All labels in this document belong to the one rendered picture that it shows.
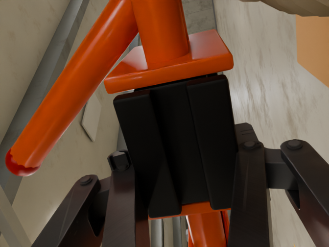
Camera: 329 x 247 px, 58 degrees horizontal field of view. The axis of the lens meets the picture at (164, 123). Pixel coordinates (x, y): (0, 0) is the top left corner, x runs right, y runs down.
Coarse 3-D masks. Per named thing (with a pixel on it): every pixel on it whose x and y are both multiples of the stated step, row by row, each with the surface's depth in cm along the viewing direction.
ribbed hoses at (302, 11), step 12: (240, 0) 20; (252, 0) 19; (264, 0) 11; (276, 0) 10; (288, 0) 9; (300, 0) 8; (312, 0) 8; (324, 0) 8; (288, 12) 11; (300, 12) 10; (312, 12) 9; (324, 12) 9
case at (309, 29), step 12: (300, 24) 33; (312, 24) 29; (324, 24) 27; (300, 36) 33; (312, 36) 30; (324, 36) 27; (300, 48) 34; (312, 48) 30; (324, 48) 28; (300, 60) 35; (312, 60) 31; (324, 60) 28; (312, 72) 32; (324, 72) 29; (324, 84) 29
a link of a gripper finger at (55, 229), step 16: (96, 176) 15; (80, 192) 14; (96, 192) 14; (64, 208) 13; (80, 208) 13; (48, 224) 12; (64, 224) 12; (80, 224) 12; (96, 224) 14; (48, 240) 11; (64, 240) 11; (80, 240) 12; (96, 240) 13
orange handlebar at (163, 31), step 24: (144, 0) 13; (168, 0) 13; (144, 24) 13; (168, 24) 13; (144, 48) 14; (168, 48) 14; (192, 216) 18; (216, 216) 18; (192, 240) 19; (216, 240) 18
